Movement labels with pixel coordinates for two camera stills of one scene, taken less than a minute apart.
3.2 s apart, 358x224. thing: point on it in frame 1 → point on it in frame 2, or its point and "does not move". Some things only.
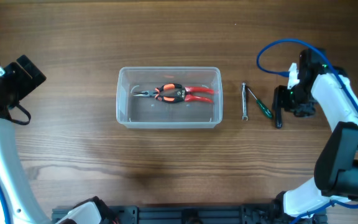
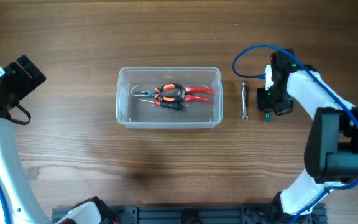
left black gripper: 25,76 does not move
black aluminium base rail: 272,213 does not move
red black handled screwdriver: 278,117 → 169,105
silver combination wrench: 244,102 does not move
